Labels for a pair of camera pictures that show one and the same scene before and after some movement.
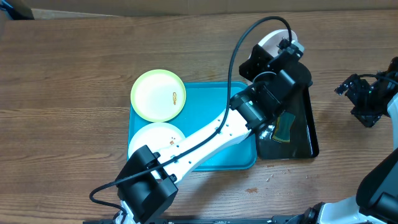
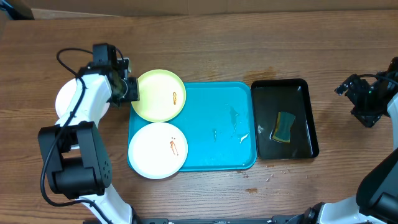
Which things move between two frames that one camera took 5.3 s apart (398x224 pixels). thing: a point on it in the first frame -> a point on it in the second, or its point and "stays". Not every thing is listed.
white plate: x=270 y=42 -> x=64 y=94
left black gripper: x=257 y=63 -> x=134 y=95
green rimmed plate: x=158 y=95 stays
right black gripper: x=370 y=117 stays
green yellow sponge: x=283 y=124 stays
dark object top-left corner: x=18 y=10 stays
